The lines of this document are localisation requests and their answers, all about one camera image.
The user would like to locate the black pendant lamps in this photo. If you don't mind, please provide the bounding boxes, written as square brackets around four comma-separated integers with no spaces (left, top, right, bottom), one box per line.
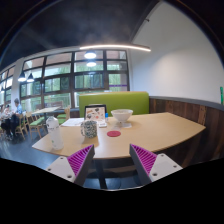
[17,49,98,83]

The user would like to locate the wooden chairs with green seats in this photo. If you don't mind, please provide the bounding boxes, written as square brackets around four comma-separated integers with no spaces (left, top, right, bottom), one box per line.
[13,106,72,140]

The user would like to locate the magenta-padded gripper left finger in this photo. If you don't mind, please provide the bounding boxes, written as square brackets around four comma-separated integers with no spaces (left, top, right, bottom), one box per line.
[45,143,96,187]

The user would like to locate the speckled ceramic mug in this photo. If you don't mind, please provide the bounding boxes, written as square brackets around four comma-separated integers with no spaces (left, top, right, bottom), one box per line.
[80,119,99,139]

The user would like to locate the flat round red coaster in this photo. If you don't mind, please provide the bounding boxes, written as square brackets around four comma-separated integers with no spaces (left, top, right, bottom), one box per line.
[106,130,122,138]

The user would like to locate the white ceramic bowl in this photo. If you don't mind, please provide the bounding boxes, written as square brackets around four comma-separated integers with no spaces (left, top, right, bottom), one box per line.
[110,108,134,124]

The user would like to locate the long curved ceiling light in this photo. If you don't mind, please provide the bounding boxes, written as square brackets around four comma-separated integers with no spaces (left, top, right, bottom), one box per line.
[79,43,152,53]

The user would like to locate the light wooden dining table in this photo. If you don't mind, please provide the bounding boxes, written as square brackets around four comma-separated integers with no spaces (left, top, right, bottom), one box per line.
[31,106,61,117]

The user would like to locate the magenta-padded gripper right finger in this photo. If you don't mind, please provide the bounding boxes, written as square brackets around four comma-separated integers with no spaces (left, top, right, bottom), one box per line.
[129,143,184,187]

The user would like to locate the white paper sheets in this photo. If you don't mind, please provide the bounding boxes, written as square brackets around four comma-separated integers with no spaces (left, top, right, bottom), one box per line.
[60,117,85,128]

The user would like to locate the black-framed picture sign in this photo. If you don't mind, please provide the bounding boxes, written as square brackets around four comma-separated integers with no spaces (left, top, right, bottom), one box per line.
[83,104,108,123]

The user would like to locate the green upholstered bench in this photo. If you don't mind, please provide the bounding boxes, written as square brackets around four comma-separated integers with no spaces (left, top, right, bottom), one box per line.
[78,91,150,118]

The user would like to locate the black-framed window wall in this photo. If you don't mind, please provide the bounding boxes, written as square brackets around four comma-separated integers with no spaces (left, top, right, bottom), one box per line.
[0,49,130,113]

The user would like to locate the white plastic bottle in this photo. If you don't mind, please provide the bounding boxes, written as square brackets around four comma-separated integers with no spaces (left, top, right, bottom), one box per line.
[45,115,65,151]

